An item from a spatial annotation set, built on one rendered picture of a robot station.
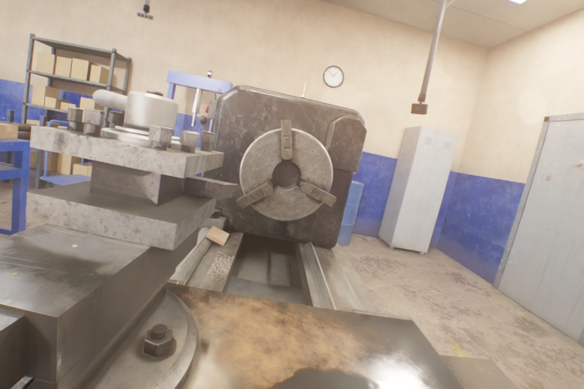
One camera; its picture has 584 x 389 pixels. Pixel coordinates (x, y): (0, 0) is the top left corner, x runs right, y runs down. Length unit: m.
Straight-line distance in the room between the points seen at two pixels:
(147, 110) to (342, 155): 0.65
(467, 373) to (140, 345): 0.48
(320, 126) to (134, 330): 0.77
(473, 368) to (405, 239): 3.83
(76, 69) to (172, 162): 4.57
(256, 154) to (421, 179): 3.69
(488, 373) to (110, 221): 0.59
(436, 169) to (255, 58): 3.12
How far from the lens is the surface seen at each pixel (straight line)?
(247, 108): 0.92
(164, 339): 0.31
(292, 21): 4.59
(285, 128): 0.69
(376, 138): 4.49
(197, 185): 0.43
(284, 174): 0.78
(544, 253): 3.87
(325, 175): 0.72
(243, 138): 0.92
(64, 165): 4.88
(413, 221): 4.34
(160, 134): 0.30
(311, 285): 0.73
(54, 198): 0.36
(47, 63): 5.11
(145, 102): 0.36
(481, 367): 0.61
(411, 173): 4.18
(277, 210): 0.73
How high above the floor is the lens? 1.16
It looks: 8 degrees down
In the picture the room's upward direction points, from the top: 12 degrees clockwise
